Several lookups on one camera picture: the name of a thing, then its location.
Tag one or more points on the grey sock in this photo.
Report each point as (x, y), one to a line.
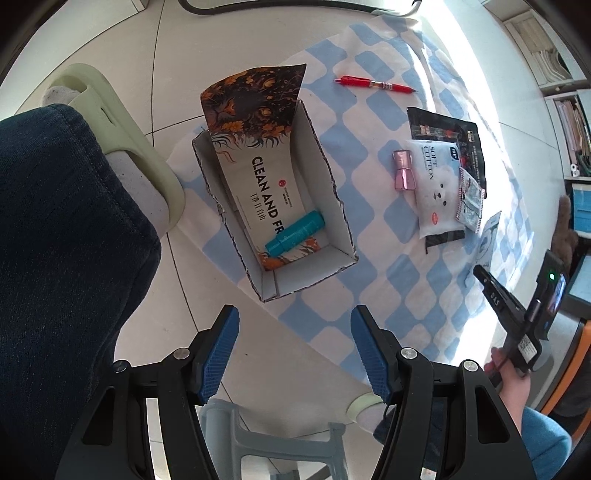
(371, 420)
(134, 175)

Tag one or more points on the blue white checkered cloth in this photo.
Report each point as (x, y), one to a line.
(369, 258)

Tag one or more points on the pale blue sachet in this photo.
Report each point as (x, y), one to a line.
(488, 237)

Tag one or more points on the person's right forearm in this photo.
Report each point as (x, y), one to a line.
(535, 438)

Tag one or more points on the red pen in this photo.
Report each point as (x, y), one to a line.
(364, 83)

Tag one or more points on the teal tube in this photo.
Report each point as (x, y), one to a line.
(293, 233)

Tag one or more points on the white bear cotton pad packet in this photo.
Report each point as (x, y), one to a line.
(438, 189)

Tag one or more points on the pale green slipper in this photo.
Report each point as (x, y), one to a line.
(360, 404)
(115, 120)

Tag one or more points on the orange chair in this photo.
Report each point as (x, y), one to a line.
(570, 369)

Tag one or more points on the white bookshelf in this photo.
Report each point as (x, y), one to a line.
(568, 83)

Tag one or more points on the blue box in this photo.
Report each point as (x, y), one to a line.
(581, 207)

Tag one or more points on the person's leg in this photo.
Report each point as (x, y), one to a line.
(60, 258)
(383, 431)

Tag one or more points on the grey plastic stool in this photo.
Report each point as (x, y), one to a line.
(277, 452)

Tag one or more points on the pink metallic bottle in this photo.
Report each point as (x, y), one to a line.
(404, 170)

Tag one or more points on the black plastic packet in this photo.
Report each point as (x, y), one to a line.
(438, 122)

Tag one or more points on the cardboard box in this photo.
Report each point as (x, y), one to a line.
(272, 175)

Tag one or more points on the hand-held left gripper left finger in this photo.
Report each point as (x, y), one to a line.
(221, 355)

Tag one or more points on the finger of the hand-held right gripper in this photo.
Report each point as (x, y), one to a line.
(501, 297)

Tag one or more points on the person's right leg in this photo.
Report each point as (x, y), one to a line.
(383, 431)

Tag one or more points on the person's left leg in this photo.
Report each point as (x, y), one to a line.
(60, 258)

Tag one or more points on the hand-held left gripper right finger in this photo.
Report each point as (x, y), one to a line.
(369, 355)

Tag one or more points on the person's right hand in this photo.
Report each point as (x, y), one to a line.
(498, 367)

